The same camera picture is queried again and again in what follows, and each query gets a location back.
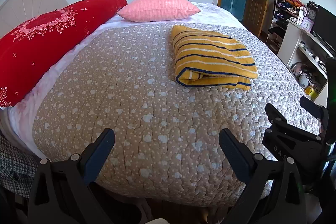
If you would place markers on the yellow container on shelf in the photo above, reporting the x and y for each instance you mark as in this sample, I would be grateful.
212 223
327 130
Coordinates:
311 92

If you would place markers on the white bed sheet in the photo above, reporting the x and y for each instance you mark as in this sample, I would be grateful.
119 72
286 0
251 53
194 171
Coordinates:
17 122

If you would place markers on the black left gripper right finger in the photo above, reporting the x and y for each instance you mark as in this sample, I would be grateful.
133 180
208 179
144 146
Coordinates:
273 192

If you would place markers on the yellow striped knit sweater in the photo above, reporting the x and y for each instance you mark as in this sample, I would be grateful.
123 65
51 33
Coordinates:
208 58

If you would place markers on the beige quilted bedspread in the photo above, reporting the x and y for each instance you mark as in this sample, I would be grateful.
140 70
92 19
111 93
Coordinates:
166 135

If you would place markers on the cluttered clothes rack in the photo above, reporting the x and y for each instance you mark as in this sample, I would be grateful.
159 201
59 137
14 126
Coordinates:
283 12

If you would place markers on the white shelf desk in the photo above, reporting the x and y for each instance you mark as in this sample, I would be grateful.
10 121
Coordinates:
301 47

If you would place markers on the white bed headboard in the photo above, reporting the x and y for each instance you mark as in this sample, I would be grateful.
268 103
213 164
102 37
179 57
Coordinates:
15 12

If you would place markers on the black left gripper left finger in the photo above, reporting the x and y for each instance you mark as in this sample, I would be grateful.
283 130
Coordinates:
60 191

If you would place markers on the black monitor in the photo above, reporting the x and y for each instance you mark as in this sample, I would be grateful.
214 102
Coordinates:
324 27

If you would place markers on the red embroidered pillow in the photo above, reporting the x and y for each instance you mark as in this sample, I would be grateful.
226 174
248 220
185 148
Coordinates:
31 48

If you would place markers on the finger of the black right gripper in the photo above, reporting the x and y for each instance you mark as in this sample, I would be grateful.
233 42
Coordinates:
318 111
274 116

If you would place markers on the checkered fabric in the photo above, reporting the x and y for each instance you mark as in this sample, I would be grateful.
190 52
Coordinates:
18 169

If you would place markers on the small table clock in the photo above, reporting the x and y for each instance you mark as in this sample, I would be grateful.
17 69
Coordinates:
312 9

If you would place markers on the pink pillow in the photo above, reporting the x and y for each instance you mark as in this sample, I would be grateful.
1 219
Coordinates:
158 10

